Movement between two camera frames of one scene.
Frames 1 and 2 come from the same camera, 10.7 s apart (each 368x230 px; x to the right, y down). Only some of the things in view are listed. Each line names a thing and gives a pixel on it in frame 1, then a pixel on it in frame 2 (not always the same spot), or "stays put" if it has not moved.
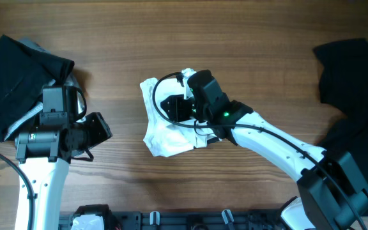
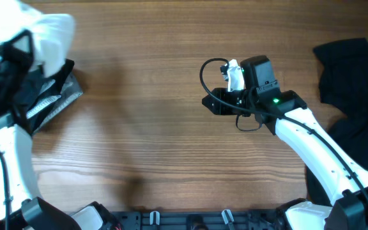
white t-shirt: [163, 137] -> [52, 35]
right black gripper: [177, 111] -> [220, 107]
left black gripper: [102, 129] -> [11, 52]
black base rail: [225, 220] stays put
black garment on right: [354, 80] stays put
